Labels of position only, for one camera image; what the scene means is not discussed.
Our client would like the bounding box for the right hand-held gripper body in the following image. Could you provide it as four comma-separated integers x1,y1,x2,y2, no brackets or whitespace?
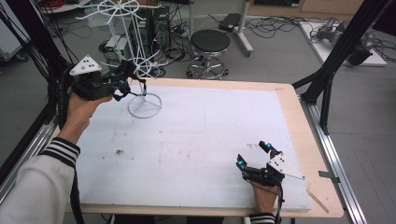
241,151,306,189

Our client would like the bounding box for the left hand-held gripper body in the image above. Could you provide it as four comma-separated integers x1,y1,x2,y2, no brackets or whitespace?
68,54,124,102

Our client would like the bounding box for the small black bow tie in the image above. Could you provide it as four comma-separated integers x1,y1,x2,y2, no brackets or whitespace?
112,76,148,103

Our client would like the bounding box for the white wire display rack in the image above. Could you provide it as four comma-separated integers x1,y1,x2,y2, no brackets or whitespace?
74,0,163,119

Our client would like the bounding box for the person's right hand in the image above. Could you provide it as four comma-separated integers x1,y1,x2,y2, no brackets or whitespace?
250,182,280,215

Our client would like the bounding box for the person's left hand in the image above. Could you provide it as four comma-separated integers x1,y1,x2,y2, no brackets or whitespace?
64,91,114,127

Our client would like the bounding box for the small white electronics box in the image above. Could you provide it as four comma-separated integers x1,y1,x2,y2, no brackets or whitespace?
105,35,131,61

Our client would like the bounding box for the white foam mat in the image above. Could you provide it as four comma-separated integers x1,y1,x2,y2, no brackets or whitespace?
74,84,313,212

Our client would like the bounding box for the light wooden table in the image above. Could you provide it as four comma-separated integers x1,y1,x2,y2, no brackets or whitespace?
50,77,345,219

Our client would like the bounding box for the thin wooden stick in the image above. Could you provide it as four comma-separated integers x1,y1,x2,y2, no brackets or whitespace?
305,188,331,215

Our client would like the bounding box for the black computer tower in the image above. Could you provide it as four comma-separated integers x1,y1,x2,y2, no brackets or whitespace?
128,5,173,58

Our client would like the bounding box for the white panel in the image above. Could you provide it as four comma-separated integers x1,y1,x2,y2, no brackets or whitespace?
0,18,31,63

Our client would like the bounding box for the black round stool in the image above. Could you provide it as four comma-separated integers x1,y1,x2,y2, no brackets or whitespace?
186,29,232,80

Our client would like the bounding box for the white floor platform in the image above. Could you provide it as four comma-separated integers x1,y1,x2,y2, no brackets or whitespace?
299,21,389,67

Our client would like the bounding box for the white desk leg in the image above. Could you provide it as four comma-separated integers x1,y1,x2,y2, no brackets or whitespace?
234,0,255,58

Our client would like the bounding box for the black flat box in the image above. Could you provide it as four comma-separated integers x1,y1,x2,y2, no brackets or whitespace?
218,12,242,33

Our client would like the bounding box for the grey robot equipment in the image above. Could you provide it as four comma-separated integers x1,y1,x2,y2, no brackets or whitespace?
311,17,375,66

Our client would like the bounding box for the right hand-held gripper cable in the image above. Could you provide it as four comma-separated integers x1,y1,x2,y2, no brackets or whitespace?
249,180,286,224

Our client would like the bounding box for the hand-held gripper cable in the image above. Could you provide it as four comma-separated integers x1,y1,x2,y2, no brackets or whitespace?
249,180,286,224
57,63,86,224

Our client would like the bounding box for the left hand-held gripper cable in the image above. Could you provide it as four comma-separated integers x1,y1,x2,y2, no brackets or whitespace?
57,63,86,224

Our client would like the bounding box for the aluminium rail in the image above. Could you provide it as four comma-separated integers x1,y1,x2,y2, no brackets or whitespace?
298,95,369,224
0,117,61,203

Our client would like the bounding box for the grey metal bracket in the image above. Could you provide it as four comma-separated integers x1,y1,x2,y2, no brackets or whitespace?
318,170,341,184

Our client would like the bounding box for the black metal frame post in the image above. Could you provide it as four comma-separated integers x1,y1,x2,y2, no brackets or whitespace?
0,0,92,125
291,0,396,136

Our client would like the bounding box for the tangle of black floor cables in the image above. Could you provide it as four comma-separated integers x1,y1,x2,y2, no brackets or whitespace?
245,14,313,40

